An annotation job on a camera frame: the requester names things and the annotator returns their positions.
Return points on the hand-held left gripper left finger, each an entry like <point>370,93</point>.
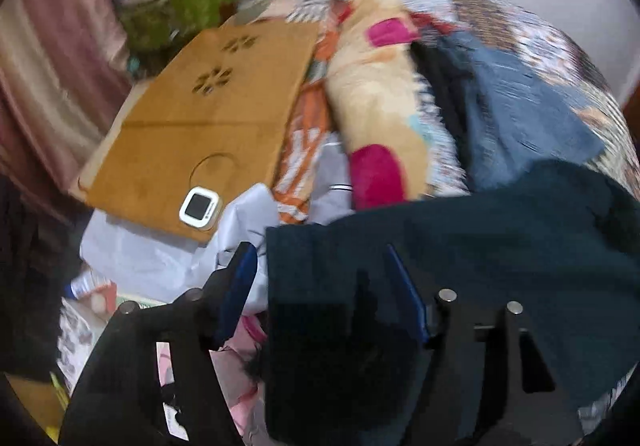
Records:
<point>237,286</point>

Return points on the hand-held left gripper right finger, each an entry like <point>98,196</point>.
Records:
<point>405,291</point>

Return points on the dark navy pants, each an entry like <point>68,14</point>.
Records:
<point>500,236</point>

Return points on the small white timer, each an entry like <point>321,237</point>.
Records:
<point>197,206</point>

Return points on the pink cloth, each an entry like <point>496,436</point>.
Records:
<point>235,376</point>

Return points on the white cloth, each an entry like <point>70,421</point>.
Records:
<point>145,256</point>

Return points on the clear plastic bottle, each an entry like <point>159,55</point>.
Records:
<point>85,283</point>

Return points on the orange floral bed sheet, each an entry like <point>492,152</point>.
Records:
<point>305,141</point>

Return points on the wooden lap desk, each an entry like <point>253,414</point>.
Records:
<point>200,126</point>

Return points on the beige blanket with pink patches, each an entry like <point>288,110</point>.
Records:
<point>370,101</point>

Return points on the blue cloth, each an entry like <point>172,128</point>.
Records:
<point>515,111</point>

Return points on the patchwork quilt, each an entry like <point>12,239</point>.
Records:
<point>550,51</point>

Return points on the green bag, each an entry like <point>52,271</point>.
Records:
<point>175,11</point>

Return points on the pink striped curtain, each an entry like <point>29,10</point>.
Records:
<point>45,76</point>

